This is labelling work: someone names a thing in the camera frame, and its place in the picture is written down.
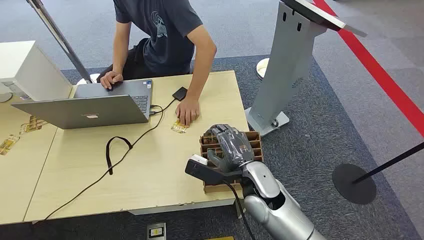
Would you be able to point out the grey metal pole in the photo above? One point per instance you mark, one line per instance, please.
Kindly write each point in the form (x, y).
(58, 38)

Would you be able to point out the white box device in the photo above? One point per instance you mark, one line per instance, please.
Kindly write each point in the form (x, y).
(36, 71)

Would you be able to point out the white round floor base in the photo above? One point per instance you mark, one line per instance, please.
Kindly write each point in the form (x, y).
(261, 68)

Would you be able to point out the grey kiosk stand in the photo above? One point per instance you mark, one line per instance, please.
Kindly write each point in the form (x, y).
(285, 69)

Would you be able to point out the black stanchion pole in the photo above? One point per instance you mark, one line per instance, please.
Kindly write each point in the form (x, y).
(391, 162)

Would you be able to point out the person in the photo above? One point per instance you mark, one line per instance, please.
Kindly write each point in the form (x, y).
(169, 36)

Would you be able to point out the black card reader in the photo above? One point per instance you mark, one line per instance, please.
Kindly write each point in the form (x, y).
(180, 93)

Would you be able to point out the person's left hand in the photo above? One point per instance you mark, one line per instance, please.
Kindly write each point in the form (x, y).
(188, 109)

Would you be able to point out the grey round disc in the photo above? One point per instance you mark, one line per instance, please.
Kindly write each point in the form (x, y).
(4, 97)

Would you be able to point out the metal floor socket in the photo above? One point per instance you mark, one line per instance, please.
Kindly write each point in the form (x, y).
(156, 232)

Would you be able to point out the wooden table leg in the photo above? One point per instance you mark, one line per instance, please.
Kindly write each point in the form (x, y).
(239, 208)

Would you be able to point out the yellow flat object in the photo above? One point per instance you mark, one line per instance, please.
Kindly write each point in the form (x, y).
(218, 238)

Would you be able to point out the black stanchion base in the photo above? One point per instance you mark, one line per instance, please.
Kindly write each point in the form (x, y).
(351, 188)

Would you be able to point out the person's left forearm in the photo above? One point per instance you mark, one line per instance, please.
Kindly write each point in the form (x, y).
(201, 71)

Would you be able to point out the brown divided card box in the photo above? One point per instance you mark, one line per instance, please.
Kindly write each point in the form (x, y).
(257, 137)

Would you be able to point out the person's right hand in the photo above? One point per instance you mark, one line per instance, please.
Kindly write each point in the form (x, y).
(111, 79)

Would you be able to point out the gold patterned card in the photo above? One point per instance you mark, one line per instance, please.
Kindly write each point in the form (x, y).
(32, 125)
(178, 128)
(8, 145)

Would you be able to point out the white pole base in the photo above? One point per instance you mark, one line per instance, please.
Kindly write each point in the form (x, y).
(94, 78)

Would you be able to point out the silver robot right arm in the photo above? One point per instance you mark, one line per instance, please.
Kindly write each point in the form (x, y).
(281, 215)

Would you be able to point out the grey laptop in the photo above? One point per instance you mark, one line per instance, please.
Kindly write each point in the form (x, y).
(82, 111)

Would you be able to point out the dark grey carpet mat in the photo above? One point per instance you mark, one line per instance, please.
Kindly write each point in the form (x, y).
(314, 139)

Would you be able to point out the black wrist camera pale box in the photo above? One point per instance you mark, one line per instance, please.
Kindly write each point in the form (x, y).
(205, 170)

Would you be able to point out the person's right forearm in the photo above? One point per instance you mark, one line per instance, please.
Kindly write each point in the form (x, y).
(119, 56)

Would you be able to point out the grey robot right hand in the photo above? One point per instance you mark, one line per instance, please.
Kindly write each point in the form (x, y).
(233, 147)

